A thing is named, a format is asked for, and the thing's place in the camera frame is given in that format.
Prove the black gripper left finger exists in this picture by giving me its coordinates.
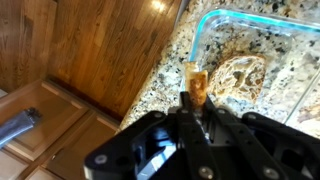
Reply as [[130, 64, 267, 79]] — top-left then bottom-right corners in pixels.
[[83, 91, 218, 180]]

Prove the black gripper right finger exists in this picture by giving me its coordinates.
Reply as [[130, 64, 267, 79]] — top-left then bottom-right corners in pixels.
[[199, 95, 320, 180]]

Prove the slice of brown bread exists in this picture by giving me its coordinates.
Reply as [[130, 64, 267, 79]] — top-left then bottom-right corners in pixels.
[[183, 60, 210, 109], [207, 54, 268, 105]]

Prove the wooden base cabinet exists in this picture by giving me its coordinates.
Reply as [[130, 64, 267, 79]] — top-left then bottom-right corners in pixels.
[[0, 78, 122, 180]]

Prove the clear glass baking dish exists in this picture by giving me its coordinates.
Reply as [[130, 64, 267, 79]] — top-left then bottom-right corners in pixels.
[[188, 8, 320, 141]]

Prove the grey hanging dish towel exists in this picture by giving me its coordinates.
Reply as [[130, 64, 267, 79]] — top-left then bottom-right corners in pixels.
[[0, 106, 43, 150]]

